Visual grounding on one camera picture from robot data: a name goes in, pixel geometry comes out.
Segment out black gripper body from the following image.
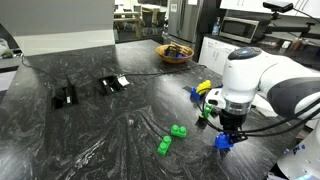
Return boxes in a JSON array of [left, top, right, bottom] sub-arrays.
[[219, 109, 249, 135]]

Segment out small blue toy block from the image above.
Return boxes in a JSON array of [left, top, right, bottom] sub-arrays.
[[214, 132, 235, 150]]

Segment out green toy block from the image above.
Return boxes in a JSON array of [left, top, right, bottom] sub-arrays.
[[202, 103, 214, 119], [156, 135, 173, 156], [170, 124, 188, 140]]

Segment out long blue toy block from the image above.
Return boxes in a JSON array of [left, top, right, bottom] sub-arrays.
[[189, 86, 204, 102]]

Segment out white base cabinets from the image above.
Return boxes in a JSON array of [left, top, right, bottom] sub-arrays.
[[197, 36, 242, 77]]

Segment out woven wicker bowl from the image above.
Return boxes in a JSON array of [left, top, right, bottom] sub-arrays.
[[155, 43, 195, 65]]

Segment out mixed small toys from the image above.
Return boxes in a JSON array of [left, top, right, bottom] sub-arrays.
[[164, 42, 188, 60]]

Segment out silver microwave oven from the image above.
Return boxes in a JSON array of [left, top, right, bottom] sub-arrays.
[[218, 16, 261, 45]]

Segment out blue liquid bottle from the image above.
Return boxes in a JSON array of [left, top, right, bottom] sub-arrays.
[[211, 16, 222, 37]]

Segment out stainless steel refrigerator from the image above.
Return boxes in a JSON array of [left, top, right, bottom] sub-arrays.
[[167, 0, 205, 44]]

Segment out white paper tag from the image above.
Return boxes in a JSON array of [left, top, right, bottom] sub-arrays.
[[116, 75, 131, 88]]

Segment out black device with label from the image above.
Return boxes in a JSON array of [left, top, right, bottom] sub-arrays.
[[97, 75, 125, 97]]

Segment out dark dining chair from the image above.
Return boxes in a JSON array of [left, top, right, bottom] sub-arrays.
[[141, 9, 158, 35]]

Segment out wooden dining table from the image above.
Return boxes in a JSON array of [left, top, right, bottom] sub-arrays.
[[112, 11, 143, 39]]

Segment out black device left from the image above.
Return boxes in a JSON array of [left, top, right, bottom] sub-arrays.
[[50, 83, 80, 112]]

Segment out clear plastic bag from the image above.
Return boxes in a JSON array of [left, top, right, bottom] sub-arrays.
[[0, 37, 15, 60]]

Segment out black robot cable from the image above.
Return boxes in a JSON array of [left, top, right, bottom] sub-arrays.
[[196, 99, 320, 138], [244, 98, 320, 135]]

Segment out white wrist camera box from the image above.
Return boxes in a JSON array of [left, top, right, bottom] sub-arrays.
[[204, 88, 229, 110]]

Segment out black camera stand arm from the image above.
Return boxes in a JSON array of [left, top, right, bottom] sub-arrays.
[[264, 11, 320, 40]]

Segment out white wall cabinets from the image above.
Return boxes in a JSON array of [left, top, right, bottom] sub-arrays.
[[219, 0, 320, 20]]

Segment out black stereo camera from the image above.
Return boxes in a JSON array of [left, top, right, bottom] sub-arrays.
[[262, 0, 295, 14]]

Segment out thin black power cable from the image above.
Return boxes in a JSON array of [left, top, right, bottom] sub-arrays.
[[19, 54, 73, 90]]

